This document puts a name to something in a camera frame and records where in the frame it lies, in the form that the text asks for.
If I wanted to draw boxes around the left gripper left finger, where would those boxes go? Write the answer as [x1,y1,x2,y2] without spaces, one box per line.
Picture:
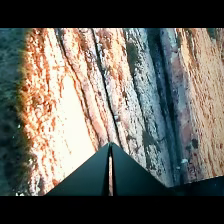
[45,142,111,197]

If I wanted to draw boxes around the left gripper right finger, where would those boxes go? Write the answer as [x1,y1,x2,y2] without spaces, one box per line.
[111,142,174,197]

